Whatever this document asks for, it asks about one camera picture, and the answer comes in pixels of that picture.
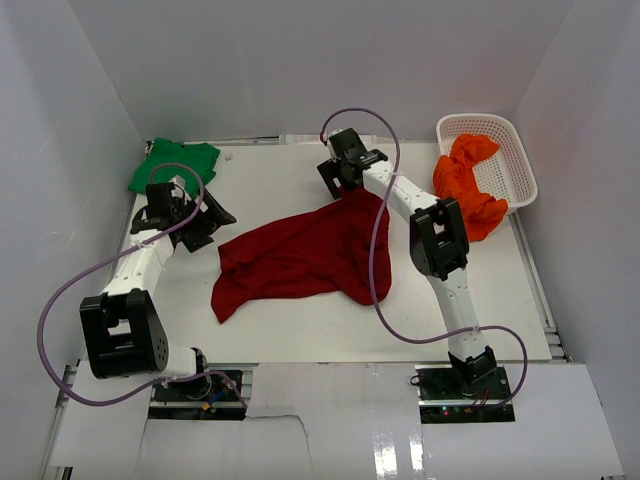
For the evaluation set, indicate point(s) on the orange crumpled t-shirt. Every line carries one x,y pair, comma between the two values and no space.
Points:
453,177

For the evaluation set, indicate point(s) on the white perforated plastic basket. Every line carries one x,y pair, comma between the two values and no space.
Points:
507,174

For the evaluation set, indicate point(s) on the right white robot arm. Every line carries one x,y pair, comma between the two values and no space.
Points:
438,247

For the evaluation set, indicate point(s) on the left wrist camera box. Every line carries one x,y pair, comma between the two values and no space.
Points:
179,182

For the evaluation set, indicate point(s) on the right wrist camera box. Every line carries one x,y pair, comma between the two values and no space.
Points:
343,138

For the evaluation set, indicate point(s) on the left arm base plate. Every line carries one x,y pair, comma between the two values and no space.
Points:
209,399

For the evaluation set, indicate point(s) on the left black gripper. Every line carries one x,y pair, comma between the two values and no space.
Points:
212,219

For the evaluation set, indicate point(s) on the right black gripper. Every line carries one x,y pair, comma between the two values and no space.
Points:
329,173

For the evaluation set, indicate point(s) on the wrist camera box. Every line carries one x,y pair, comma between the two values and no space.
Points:
343,138
179,182

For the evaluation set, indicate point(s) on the white paper sheet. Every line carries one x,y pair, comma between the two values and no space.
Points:
300,139

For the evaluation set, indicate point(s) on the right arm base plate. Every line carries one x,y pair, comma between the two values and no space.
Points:
445,399

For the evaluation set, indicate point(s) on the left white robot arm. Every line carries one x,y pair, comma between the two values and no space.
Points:
122,329

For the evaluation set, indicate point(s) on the red t-shirt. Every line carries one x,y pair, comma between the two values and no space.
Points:
317,252

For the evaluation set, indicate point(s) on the green folded t-shirt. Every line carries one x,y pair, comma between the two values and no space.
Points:
167,159

